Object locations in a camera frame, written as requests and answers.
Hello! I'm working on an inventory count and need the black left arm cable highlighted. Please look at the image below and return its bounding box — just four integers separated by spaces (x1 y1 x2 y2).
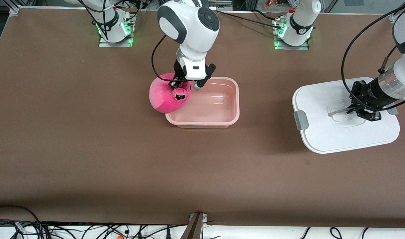
341 0 405 110

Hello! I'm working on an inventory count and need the aluminium frame post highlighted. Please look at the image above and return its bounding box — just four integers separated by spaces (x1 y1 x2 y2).
180 212 208 239

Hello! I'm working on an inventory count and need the metal bracket at table edge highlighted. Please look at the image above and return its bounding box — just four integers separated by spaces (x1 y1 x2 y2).
209 0 233 11

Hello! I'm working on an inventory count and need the black cable across table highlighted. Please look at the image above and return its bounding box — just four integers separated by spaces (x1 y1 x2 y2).
217 10 283 29

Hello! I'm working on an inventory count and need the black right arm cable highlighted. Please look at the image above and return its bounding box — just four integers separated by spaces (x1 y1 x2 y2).
151 34 176 84

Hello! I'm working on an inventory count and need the pink plastic storage box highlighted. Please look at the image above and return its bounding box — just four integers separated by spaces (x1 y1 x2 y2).
165 77 240 129

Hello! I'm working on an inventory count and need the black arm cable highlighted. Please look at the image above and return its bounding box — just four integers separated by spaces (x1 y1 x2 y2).
341 0 405 110
151 34 176 84

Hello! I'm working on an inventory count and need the white plastic box lid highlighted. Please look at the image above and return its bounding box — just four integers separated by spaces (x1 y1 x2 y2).
292 77 401 154

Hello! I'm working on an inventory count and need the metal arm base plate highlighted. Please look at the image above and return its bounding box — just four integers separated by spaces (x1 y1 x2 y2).
99 36 133 47
275 41 310 51

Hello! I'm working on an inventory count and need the black floor cable loop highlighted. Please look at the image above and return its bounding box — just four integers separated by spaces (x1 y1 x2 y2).
0 205 41 223

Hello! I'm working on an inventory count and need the pink plush toy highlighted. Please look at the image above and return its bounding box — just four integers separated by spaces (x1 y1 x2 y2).
149 73 192 114

